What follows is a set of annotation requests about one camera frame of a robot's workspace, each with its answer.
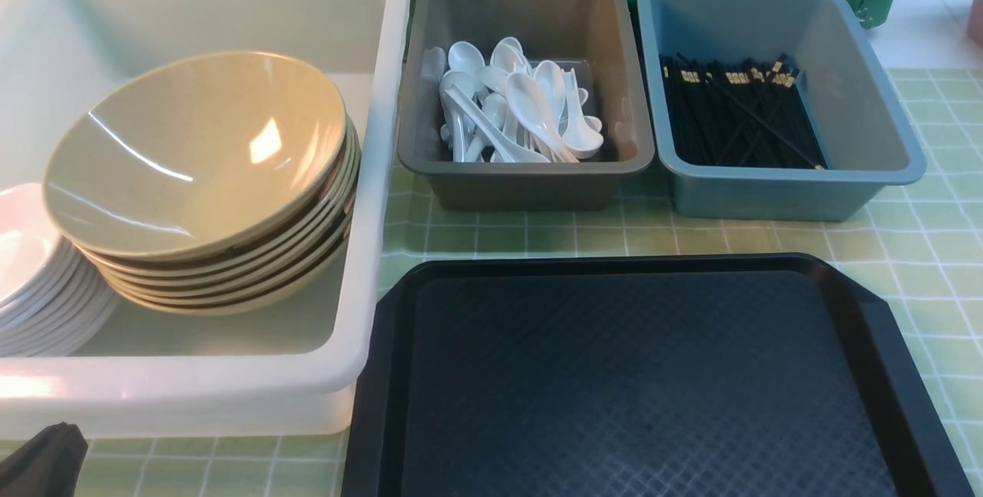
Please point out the stack of tan bowls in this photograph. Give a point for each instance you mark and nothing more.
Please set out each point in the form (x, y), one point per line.
(252, 275)

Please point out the large white plastic tub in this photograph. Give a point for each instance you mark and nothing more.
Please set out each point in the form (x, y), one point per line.
(289, 367)

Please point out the tan noodle bowl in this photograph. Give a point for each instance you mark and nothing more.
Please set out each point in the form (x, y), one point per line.
(196, 156)

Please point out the black serving tray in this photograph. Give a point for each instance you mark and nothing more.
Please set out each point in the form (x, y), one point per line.
(713, 375)

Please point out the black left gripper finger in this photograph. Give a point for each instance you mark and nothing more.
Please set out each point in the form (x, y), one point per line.
(47, 465)

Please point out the green checkered tablecloth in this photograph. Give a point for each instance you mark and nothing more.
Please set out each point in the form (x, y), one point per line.
(918, 247)

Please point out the stack of white plates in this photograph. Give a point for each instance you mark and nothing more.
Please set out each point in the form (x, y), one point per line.
(53, 300)

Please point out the pile of black chopsticks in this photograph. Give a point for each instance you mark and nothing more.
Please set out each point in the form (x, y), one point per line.
(744, 114)

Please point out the grey plastic bin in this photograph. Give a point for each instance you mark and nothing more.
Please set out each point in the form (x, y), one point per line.
(593, 37)

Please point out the pile of white spoons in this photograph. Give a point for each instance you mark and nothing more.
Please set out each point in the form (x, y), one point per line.
(479, 126)

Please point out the blue plastic bin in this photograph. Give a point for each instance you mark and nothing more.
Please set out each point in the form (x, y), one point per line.
(868, 142)

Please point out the white soup spoon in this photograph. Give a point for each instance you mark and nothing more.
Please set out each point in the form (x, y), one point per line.
(530, 106)

